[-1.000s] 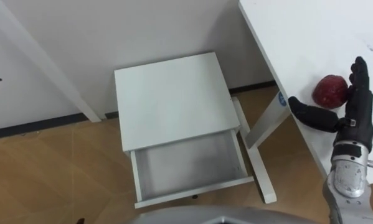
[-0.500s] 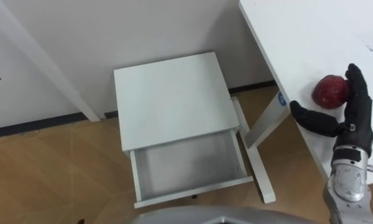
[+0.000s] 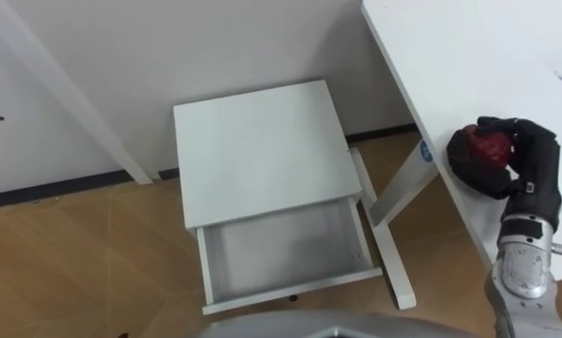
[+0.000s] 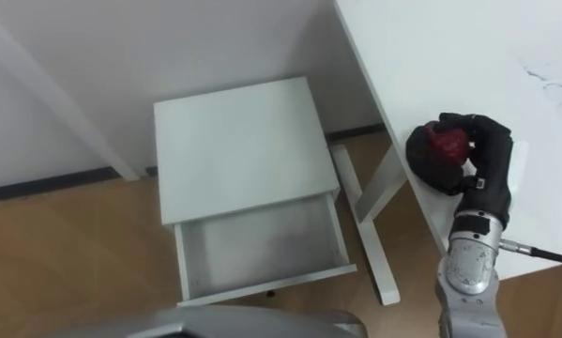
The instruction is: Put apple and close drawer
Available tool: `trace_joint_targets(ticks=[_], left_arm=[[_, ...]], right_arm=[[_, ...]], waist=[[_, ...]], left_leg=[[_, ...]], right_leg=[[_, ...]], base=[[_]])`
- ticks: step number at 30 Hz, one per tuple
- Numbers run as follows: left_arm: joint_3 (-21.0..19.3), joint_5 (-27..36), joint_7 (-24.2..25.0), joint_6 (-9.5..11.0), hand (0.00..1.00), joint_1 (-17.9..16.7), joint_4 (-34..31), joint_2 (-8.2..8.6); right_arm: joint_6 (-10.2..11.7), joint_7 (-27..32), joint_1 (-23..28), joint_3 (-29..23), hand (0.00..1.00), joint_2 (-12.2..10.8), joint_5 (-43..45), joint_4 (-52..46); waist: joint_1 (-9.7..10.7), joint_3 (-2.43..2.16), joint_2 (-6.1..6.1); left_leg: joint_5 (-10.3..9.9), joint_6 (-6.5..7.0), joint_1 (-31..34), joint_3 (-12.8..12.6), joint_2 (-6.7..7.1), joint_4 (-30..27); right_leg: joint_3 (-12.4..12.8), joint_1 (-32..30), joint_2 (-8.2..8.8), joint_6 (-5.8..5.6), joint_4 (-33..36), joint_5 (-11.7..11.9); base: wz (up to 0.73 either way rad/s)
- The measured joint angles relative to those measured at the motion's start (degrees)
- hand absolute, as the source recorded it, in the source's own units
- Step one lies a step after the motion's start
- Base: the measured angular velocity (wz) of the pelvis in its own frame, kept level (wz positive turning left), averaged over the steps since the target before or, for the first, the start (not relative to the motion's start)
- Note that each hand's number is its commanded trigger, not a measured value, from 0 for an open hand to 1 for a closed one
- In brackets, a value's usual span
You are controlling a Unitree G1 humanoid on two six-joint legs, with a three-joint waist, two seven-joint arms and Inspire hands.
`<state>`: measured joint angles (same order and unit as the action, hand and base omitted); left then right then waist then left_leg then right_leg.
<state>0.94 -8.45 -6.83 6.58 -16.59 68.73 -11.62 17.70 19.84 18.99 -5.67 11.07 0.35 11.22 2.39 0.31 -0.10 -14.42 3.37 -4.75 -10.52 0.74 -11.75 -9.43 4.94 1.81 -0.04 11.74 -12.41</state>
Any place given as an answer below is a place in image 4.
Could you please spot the white open drawer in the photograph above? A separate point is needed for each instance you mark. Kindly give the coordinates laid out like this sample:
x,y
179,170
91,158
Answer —
x,y
262,244

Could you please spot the robot body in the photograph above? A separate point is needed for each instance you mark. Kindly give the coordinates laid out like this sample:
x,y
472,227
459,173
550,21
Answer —
x,y
224,325

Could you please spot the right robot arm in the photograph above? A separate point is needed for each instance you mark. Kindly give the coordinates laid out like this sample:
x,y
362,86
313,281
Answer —
x,y
470,263

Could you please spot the white desk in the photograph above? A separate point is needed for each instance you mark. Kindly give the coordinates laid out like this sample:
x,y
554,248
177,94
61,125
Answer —
x,y
449,56

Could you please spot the red fruit soft toy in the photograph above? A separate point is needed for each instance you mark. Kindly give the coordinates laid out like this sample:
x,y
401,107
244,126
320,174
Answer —
x,y
447,143

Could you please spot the white bedside cabinet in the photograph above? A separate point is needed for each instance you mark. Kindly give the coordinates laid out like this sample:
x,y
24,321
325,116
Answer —
x,y
243,150

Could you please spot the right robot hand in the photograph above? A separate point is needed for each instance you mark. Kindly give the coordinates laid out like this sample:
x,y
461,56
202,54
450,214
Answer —
x,y
494,164

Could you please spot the white slanted furniture leg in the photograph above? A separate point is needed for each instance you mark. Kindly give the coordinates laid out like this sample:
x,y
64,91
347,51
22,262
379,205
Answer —
x,y
60,101

